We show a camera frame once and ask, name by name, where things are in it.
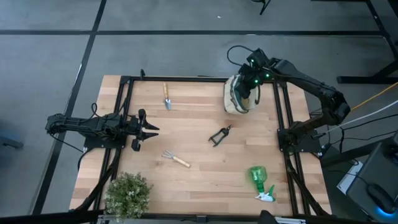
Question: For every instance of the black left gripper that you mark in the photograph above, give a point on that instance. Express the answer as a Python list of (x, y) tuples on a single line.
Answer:
[(133, 126)]

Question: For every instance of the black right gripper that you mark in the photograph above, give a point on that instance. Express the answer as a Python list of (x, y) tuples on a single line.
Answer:
[(253, 73)]

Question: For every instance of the black pruning shears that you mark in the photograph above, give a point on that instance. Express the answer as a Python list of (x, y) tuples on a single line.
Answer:
[(224, 132)]

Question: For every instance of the green plastic spray bottle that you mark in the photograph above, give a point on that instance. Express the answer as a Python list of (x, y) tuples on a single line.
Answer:
[(258, 175)]

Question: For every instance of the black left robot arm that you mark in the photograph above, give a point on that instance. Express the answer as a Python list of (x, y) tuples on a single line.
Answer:
[(77, 124)]

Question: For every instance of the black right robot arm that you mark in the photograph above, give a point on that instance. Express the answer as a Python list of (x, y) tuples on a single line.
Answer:
[(311, 84)]

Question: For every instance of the beige green-trimmed gardening bag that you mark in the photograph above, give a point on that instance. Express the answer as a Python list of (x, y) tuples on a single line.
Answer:
[(231, 102)]

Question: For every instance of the black chair base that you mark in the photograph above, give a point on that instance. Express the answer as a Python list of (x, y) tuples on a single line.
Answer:
[(264, 7)]

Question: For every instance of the small bushy potted plant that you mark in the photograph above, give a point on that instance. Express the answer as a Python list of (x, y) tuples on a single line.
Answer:
[(127, 196)]

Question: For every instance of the white paper sheet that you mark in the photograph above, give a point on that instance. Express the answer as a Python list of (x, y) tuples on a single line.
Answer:
[(348, 183)]

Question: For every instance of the dark grey side desk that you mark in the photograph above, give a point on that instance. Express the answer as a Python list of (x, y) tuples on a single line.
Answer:
[(379, 168)]

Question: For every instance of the black computer mouse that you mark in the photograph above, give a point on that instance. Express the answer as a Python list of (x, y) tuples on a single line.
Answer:
[(381, 197)]

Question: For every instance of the blue-lit computer device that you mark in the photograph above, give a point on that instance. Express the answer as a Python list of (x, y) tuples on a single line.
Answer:
[(385, 213)]

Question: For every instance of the black metal table frame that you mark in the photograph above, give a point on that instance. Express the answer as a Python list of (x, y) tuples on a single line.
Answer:
[(186, 79)]

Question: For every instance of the black desk leg frame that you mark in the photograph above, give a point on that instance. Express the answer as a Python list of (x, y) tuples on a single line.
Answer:
[(367, 79)]

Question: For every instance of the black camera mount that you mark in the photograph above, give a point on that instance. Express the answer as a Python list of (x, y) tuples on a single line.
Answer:
[(267, 217)]

